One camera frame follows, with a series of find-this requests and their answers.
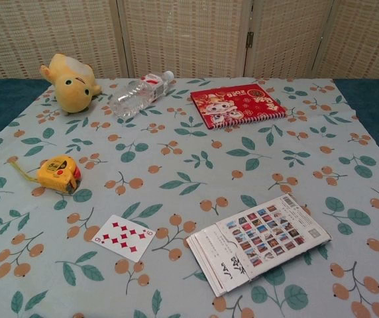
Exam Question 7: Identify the yellow tape measure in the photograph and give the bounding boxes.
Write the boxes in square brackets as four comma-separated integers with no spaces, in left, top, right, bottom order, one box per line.
[11,154,83,195]

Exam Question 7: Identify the floral tablecloth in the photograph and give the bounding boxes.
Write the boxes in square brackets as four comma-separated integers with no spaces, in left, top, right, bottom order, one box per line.
[0,77,379,318]

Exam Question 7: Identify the red spiral notebook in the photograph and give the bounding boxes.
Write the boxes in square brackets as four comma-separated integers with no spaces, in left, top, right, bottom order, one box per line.
[189,83,288,130]

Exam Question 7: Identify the clear plastic water bottle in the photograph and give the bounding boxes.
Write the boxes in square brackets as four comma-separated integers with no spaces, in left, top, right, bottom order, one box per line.
[109,70,176,121]

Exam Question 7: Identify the nine of diamonds card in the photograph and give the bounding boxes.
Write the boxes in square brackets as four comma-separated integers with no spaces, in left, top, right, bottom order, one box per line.
[91,214,157,263]

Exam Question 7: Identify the white postcard pack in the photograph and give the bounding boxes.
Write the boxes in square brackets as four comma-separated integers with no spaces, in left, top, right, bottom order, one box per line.
[186,193,333,297]

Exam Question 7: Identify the woven folding screen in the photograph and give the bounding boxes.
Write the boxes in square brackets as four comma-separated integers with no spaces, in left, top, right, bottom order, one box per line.
[0,0,379,80]

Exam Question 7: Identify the yellow plush toy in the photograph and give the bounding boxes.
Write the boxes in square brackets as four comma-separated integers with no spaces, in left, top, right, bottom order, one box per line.
[40,53,103,115]

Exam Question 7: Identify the blue table cover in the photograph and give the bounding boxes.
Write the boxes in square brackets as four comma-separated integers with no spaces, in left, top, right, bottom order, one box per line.
[0,78,379,152]

